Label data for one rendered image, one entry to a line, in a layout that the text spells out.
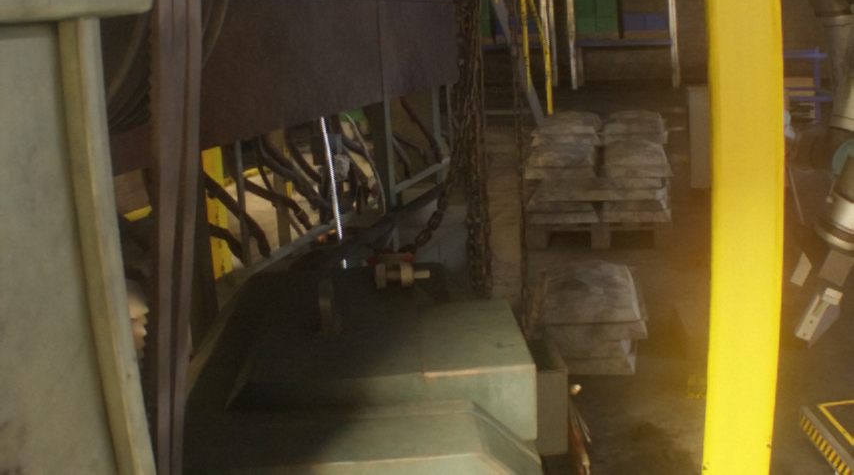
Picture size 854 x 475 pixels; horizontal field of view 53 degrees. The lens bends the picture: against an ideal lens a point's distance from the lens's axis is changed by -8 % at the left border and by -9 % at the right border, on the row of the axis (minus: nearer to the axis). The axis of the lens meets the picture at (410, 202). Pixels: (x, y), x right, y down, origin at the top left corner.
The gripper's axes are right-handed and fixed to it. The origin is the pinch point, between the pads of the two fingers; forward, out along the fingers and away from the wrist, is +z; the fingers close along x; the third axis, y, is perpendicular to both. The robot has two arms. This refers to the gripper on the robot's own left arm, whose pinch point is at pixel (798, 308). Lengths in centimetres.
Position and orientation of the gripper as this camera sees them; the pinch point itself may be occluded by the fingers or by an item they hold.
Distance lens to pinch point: 157.6
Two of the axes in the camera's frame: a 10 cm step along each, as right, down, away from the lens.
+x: -1.6, 3.1, -9.4
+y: -9.3, -3.5, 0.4
